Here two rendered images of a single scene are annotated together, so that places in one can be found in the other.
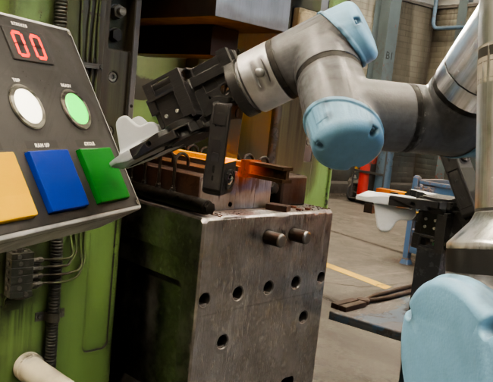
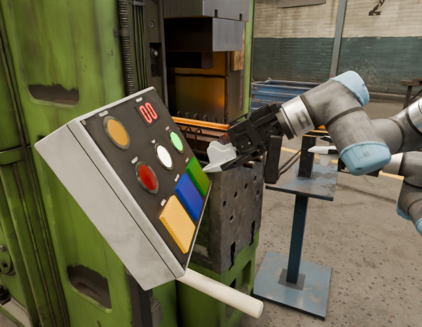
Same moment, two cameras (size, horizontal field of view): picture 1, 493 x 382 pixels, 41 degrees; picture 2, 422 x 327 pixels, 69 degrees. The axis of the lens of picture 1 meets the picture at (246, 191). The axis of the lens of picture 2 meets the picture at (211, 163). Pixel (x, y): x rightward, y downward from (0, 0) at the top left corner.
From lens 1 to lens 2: 40 cm
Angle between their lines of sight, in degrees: 18
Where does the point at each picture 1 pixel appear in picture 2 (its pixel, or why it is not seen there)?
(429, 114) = (406, 138)
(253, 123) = (213, 95)
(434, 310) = not seen: outside the picture
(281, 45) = (315, 102)
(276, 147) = (228, 106)
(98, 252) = not seen: hidden behind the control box
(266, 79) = (306, 122)
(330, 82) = (360, 131)
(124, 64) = (160, 84)
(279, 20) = (238, 44)
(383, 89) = (385, 129)
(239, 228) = not seen: hidden behind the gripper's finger
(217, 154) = (274, 164)
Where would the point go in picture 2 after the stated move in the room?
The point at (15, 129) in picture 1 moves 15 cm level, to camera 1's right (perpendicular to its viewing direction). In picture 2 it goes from (166, 177) to (245, 170)
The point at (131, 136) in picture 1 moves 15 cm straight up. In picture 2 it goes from (218, 157) to (219, 85)
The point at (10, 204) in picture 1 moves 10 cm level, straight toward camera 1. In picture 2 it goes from (187, 231) to (219, 265)
